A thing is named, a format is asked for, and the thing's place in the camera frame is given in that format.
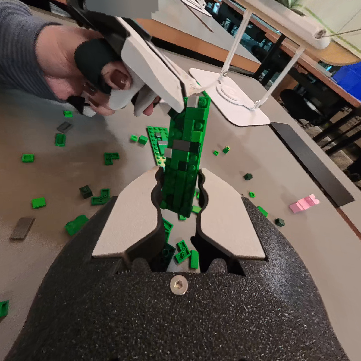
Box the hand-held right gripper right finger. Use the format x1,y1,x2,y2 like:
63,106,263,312
195,168,267,260

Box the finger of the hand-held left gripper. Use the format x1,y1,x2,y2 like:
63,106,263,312
121,28,187,114
116,16,204,97

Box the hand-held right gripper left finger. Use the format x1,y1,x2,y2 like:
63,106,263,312
92,166,167,264

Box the green brick plate assembly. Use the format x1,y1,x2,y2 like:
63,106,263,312
159,95,212,220

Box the person's left forearm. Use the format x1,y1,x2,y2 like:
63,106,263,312
0,0,62,102

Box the person's left hand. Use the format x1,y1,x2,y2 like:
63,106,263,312
35,28,133,117

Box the wooden edged side table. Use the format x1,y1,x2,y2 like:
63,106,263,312
135,11,261,73

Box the flat green brick baseplate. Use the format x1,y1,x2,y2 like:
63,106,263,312
147,125,171,167

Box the pink brick pig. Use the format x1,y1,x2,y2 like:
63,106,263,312
289,194,321,214

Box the white overhead stand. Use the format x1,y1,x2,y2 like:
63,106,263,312
189,0,332,126

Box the scattered small loose bricks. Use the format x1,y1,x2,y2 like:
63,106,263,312
0,110,285,318

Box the black office chair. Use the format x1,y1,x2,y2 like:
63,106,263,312
279,89,325,126

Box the blue storage bin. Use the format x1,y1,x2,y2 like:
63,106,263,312
332,61,361,101

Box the black desk cable cover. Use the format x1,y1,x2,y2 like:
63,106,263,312
270,122,355,208

